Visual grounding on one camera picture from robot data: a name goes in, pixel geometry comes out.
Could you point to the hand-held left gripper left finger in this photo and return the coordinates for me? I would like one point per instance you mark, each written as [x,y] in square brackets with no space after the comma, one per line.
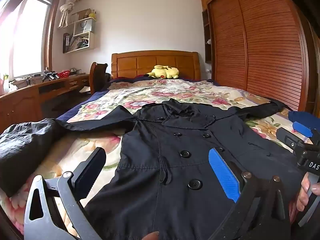
[90,170]

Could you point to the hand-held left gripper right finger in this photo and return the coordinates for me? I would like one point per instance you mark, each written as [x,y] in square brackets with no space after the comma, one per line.
[222,172]

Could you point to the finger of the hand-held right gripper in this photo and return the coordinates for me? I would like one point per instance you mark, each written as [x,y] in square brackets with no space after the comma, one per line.
[301,128]
[287,138]

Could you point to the black buttoned coat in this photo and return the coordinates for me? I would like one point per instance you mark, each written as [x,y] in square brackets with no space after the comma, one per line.
[162,142]

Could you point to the person's right hand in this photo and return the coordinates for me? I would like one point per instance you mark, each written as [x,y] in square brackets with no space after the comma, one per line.
[303,192]

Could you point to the person's left hand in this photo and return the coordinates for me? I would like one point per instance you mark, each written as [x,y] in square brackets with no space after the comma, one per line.
[152,236]

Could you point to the black leather jacket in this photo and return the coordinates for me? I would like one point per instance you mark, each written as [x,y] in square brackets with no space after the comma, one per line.
[22,150]

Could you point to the floral blanket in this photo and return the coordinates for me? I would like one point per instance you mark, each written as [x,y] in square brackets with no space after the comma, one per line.
[175,93]

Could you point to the wooden chair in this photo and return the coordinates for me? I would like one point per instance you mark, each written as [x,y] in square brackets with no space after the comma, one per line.
[96,77]

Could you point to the wooden slatted wardrobe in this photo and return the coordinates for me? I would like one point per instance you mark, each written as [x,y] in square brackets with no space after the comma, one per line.
[262,42]

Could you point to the wooden desk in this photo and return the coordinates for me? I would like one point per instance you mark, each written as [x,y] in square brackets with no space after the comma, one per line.
[22,100]

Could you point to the red basket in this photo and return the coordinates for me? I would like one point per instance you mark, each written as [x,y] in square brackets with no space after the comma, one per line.
[64,74]

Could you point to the yellow plush toy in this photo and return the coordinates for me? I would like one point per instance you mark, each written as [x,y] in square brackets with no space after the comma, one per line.
[165,72]

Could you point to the white bottle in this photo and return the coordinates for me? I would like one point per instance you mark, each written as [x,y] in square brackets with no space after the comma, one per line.
[5,85]

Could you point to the wooden bed headboard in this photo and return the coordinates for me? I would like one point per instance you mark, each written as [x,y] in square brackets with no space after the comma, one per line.
[150,60]

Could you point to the dark wooden niche shelf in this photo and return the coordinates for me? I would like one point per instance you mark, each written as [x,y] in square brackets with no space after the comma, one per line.
[207,37]

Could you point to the black binders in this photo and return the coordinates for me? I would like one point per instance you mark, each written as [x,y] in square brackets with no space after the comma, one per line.
[66,42]

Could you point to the tied beige curtain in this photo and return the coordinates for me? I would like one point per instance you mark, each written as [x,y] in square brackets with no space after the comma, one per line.
[67,10]

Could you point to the white wall shelf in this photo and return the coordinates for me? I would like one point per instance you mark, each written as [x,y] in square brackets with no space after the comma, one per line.
[86,42]

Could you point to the window with wooden frame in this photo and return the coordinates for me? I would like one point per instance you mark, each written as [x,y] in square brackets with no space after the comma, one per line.
[30,37]

